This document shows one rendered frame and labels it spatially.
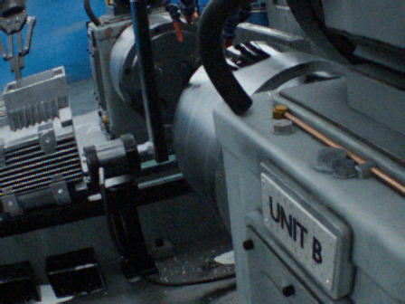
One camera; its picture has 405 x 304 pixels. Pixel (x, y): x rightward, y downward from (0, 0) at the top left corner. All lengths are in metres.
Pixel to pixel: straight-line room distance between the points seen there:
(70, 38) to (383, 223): 6.21
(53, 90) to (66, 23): 5.57
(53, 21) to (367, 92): 6.09
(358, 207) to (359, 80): 0.11
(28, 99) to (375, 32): 0.64
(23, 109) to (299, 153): 0.56
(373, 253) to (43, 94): 0.65
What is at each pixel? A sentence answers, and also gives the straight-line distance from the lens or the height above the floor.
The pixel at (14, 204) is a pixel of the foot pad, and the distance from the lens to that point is 0.81.
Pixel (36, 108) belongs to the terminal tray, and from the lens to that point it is 0.80.
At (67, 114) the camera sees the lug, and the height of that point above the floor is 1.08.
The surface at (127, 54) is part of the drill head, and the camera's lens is 1.07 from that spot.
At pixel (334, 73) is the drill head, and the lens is 0.55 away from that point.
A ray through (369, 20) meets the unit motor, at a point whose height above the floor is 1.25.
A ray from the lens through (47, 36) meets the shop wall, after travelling 6.36.
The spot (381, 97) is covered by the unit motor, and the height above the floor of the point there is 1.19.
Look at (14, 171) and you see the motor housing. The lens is 0.80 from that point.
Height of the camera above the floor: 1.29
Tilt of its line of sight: 22 degrees down
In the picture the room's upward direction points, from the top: 8 degrees counter-clockwise
